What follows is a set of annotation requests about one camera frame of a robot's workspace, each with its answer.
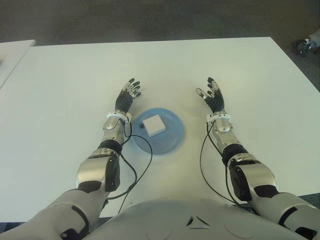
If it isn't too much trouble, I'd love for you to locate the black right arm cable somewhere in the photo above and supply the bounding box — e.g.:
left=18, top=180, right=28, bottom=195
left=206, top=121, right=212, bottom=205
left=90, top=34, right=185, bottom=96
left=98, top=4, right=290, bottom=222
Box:
left=199, top=121, right=254, bottom=209

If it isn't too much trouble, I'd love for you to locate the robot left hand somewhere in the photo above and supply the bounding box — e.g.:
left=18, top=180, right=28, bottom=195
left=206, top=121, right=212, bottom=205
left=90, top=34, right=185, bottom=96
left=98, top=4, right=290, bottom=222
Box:
left=114, top=77, right=142, bottom=116

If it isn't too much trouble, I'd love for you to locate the white side table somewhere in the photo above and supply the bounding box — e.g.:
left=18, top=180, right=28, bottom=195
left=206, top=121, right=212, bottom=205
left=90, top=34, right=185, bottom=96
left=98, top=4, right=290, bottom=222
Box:
left=0, top=39, right=37, bottom=89

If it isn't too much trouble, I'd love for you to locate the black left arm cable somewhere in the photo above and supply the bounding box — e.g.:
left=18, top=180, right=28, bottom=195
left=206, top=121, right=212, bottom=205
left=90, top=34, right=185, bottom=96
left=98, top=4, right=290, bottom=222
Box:
left=107, top=121, right=154, bottom=214

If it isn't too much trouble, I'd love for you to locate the person leg in jeans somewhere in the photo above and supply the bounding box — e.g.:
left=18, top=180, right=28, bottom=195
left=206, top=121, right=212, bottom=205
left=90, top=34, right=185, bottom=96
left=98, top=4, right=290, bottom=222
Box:
left=308, top=31, right=320, bottom=50

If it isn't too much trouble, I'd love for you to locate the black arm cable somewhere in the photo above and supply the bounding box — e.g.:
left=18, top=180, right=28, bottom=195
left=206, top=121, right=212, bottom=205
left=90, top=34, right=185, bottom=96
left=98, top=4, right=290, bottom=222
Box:
left=107, top=121, right=154, bottom=214
left=199, top=121, right=254, bottom=209

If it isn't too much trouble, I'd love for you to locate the white cube charger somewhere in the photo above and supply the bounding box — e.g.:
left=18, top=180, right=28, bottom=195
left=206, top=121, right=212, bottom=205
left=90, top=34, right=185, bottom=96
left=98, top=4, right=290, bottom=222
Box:
left=139, top=114, right=167, bottom=138

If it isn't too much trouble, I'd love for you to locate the black perforated shoe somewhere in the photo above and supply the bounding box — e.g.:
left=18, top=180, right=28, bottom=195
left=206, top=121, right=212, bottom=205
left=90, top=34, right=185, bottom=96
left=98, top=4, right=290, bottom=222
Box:
left=292, top=39, right=311, bottom=57

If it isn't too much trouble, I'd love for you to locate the blue round plate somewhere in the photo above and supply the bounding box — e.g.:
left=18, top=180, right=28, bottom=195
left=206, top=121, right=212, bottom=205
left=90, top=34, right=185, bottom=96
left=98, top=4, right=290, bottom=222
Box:
left=131, top=107, right=186, bottom=157

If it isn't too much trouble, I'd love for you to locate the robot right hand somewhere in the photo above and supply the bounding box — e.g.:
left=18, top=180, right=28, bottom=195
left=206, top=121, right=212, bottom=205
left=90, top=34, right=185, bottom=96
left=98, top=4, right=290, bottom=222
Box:
left=195, top=76, right=226, bottom=117

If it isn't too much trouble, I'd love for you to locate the grey robot torso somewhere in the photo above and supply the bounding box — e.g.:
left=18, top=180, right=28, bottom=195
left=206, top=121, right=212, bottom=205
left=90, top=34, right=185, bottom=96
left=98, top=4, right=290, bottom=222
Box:
left=87, top=197, right=309, bottom=240

